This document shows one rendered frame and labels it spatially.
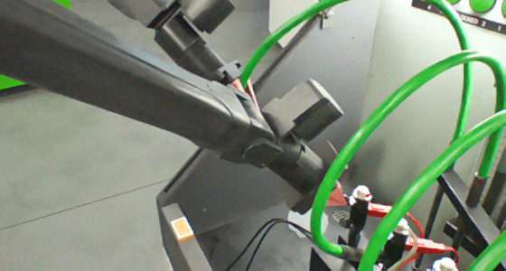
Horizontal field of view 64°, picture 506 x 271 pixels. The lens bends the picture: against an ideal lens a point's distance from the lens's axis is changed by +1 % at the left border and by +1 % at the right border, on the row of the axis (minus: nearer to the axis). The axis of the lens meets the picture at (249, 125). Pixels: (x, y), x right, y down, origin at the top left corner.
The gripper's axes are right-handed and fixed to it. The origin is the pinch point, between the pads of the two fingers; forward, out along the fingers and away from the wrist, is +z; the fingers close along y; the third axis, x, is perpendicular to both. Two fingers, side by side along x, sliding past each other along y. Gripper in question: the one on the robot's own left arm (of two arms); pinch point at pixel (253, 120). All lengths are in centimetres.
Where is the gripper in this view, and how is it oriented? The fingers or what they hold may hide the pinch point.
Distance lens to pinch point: 63.3
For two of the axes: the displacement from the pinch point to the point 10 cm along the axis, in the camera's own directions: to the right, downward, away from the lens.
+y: 2.4, -3.0, 9.2
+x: -6.9, 6.1, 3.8
